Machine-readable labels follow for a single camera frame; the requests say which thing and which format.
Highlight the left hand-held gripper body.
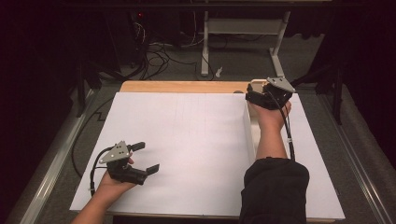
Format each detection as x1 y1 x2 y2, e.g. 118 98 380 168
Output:
98 140 149 187

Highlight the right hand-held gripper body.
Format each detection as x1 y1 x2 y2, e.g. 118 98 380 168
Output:
262 77 296 111

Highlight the person's right hand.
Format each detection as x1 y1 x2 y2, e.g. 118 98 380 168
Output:
247 100 293 133

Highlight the person's left hand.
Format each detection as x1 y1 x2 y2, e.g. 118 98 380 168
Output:
92 150 138 207

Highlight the white table cover sheet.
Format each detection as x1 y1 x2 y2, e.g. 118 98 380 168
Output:
69 91 346 220

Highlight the black stand leg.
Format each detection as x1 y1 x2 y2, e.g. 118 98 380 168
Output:
290 62 345 125
74 59 125 118

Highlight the white metal stand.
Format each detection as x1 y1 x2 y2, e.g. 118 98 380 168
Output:
200 10 292 79

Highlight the dark computer tower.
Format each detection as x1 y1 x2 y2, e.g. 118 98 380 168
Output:
104 8 149 68

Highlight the left hand-held gripper black cable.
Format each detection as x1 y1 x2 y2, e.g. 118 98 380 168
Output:
89 146 116 198

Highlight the hand-held gripper black cable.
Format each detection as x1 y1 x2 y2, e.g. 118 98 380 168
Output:
267 90 296 162
89 146 116 198

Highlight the right hand-held gripper black cable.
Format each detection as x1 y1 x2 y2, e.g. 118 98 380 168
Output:
267 90 296 162

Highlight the thin black floor cable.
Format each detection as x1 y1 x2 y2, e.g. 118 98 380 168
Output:
70 96 116 180

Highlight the aluminium floor rail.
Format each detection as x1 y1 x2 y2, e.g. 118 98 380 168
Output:
317 92 396 224
18 88 96 224

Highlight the tangle of floor cables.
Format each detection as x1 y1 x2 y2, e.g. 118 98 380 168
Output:
134 21 216 82

